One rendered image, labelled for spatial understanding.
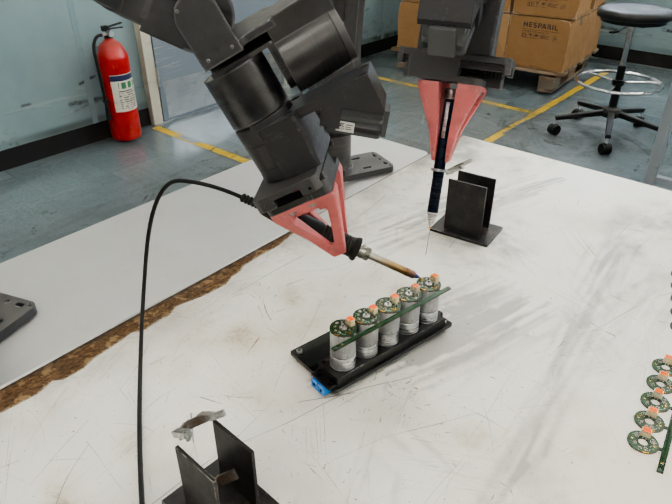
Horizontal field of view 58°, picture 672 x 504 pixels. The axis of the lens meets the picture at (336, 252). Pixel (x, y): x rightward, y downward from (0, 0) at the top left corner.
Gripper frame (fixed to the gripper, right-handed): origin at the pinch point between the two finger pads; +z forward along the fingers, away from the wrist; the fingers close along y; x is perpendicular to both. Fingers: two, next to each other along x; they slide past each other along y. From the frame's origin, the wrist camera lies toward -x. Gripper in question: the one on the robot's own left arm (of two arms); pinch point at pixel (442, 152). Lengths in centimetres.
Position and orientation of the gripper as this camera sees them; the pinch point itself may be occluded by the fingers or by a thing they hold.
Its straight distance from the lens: 61.4
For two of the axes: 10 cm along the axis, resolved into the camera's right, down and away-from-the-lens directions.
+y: 9.4, 2.0, -2.8
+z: -1.3, 9.6, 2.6
